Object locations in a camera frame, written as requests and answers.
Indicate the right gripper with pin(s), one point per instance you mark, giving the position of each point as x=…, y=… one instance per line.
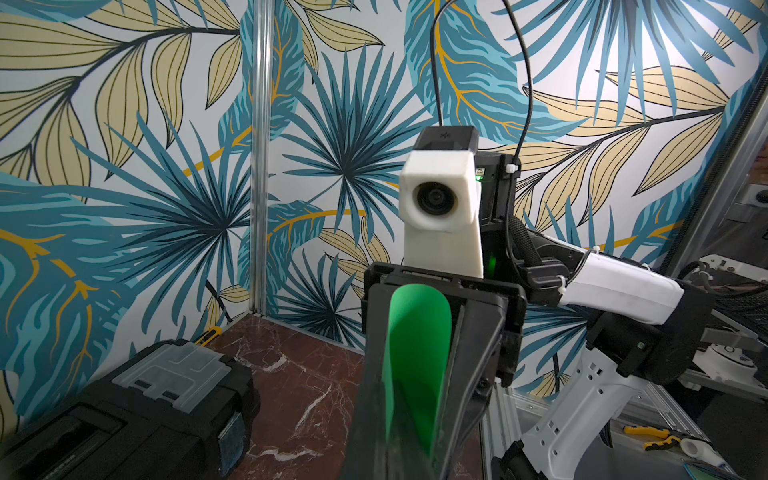
x=382, y=440

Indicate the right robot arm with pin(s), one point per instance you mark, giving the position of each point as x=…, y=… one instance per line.
x=647, y=330

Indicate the yellow utility knife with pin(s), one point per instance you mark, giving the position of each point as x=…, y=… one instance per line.
x=208, y=336

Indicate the black plastic toolbox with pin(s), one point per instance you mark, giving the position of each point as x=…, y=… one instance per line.
x=176, y=410

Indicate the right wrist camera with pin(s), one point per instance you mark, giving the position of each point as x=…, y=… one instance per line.
x=439, y=202

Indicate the left aluminium frame post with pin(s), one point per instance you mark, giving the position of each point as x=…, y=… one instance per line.
x=263, y=16

